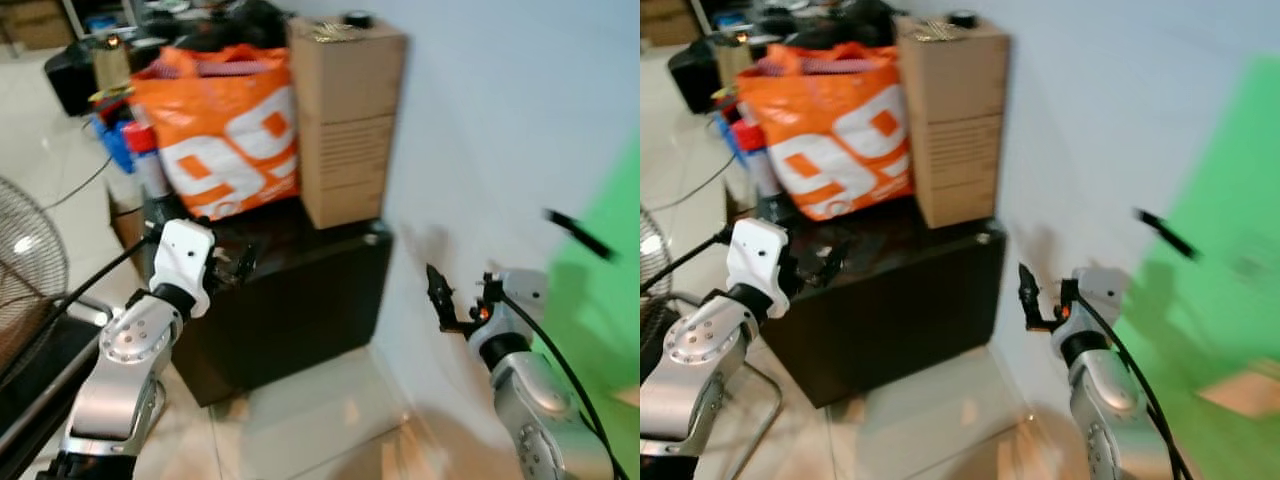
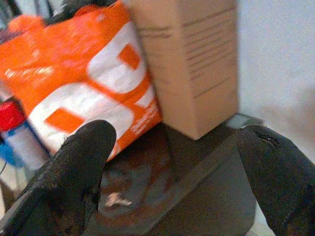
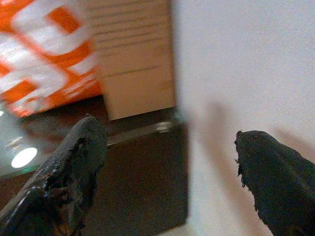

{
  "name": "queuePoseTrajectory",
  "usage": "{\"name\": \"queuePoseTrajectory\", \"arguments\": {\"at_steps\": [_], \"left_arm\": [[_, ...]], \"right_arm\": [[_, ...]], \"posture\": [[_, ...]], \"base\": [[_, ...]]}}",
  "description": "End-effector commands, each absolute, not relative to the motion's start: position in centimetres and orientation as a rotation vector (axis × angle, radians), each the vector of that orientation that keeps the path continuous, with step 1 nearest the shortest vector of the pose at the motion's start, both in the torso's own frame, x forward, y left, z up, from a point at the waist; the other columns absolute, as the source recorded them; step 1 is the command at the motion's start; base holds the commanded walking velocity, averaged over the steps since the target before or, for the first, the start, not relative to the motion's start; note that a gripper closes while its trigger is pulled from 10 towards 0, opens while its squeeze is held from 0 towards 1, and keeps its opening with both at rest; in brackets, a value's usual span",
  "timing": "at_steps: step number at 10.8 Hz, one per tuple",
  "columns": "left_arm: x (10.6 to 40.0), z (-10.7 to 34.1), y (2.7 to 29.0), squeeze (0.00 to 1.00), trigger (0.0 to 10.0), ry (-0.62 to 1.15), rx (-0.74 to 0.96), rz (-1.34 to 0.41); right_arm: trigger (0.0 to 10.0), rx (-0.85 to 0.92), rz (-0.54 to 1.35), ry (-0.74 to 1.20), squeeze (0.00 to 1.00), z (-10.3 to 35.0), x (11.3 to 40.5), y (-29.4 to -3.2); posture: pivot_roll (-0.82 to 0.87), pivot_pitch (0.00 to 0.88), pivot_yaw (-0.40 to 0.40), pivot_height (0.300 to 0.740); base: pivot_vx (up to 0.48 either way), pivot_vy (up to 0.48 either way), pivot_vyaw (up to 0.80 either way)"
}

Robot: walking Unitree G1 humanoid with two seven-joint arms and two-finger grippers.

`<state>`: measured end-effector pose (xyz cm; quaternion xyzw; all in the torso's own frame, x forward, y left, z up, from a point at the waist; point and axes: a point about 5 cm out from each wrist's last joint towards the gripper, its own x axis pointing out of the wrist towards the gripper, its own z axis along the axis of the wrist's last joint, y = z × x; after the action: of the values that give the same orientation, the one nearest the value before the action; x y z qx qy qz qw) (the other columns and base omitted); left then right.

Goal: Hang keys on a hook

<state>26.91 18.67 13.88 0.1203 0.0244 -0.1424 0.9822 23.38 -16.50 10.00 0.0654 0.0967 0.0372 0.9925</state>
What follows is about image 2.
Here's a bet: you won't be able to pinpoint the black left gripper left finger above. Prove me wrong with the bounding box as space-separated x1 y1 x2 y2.
0 119 117 236

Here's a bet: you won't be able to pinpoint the black rubbish bag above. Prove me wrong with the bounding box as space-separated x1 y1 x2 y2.
45 0 119 26

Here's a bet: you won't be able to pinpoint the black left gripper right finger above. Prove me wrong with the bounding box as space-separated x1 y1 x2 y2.
236 124 315 236

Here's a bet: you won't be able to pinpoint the large brown cardboard box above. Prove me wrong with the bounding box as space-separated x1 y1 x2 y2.
127 0 240 141

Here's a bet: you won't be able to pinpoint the black glass table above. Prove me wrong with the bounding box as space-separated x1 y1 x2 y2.
0 115 273 236

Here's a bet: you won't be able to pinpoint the silver keys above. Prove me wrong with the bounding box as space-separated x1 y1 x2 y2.
104 192 134 208

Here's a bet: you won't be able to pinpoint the orange white shopping bag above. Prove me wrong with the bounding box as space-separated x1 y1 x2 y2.
0 0 163 163

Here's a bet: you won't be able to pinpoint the red capped spray can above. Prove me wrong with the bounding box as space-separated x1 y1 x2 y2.
0 100 50 173

